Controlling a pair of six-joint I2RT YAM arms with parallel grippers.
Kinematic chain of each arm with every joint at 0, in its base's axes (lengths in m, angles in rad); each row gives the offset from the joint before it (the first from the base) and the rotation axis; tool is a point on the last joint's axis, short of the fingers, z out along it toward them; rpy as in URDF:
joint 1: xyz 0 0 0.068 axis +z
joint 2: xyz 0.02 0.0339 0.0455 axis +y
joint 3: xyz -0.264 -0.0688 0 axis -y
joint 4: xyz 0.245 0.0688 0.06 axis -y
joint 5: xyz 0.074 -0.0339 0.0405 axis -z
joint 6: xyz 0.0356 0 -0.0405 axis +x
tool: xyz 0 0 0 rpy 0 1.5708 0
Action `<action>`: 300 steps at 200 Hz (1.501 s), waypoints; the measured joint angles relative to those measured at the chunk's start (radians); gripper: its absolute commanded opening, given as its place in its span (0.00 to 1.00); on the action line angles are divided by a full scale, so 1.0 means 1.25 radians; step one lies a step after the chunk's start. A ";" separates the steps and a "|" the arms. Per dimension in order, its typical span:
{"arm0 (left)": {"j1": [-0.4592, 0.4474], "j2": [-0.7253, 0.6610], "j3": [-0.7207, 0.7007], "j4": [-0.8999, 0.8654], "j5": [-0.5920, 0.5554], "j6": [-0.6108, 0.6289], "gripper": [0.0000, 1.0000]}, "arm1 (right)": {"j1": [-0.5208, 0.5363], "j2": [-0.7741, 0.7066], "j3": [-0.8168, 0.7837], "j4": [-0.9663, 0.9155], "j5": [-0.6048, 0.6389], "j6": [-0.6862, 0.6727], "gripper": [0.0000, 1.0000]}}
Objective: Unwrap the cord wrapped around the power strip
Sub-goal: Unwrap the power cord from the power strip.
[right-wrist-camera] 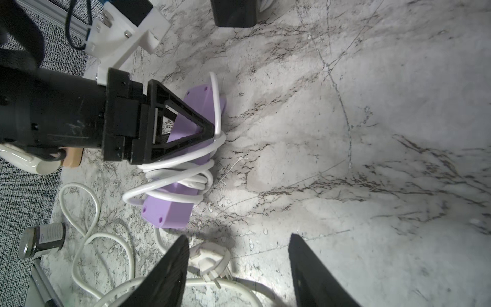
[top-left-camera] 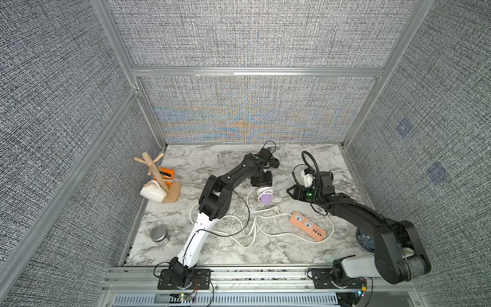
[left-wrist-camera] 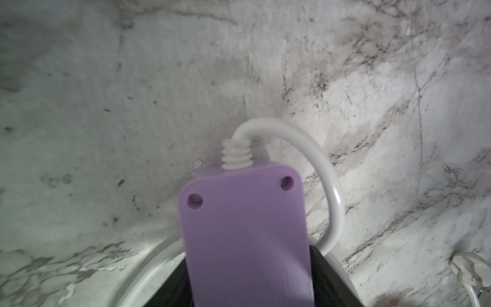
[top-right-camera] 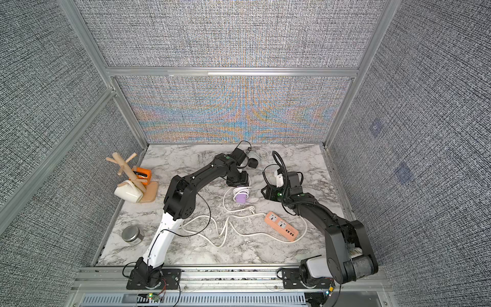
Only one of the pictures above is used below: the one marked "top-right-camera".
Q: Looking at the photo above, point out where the purple power strip white cord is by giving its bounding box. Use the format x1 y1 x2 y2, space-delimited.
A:
222 185 257 216

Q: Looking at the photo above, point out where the pink power strip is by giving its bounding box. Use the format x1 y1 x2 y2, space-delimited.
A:
264 211 299 242

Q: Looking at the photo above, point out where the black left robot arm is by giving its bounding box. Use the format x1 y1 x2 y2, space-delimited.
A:
131 147 249 289

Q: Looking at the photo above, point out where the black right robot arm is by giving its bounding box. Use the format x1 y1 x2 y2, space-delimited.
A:
261 169 378 287

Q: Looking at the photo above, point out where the black and white power strip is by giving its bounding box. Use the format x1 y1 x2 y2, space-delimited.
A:
247 148 269 169

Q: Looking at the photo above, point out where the wooden mug tree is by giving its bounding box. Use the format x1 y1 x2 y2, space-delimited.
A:
105 152 159 203

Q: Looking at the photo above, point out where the orange box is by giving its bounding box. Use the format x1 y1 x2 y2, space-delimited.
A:
132 166 152 186

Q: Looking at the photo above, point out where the cream ceramic mug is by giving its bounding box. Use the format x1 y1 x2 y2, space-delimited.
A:
114 180 143 203

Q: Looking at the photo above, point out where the metal tin can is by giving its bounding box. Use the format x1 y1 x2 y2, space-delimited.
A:
121 225 144 246

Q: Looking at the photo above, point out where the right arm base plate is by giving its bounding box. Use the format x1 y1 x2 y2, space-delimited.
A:
277 267 335 289

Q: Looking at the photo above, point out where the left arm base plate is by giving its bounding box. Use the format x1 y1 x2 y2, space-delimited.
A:
126 269 182 290

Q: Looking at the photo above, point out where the aluminium front rail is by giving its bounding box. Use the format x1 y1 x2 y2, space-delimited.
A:
70 264 392 294

